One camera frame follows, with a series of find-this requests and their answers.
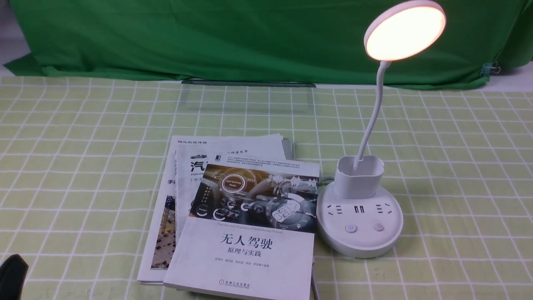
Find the self-driving book top cover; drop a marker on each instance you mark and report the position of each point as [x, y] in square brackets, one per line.
[250, 231]

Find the green checkered tablecloth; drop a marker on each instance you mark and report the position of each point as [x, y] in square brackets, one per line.
[82, 159]

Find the white desk lamp with sockets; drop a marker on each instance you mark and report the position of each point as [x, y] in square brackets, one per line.
[357, 217]

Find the clear acrylic sheet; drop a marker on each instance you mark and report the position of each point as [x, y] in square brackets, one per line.
[222, 97]

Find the metal binder clip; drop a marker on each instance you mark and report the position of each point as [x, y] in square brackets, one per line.
[490, 68]

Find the white bottom book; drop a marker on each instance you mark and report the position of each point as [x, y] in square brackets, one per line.
[160, 243]

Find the black object bottom left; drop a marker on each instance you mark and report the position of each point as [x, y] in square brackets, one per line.
[12, 277]

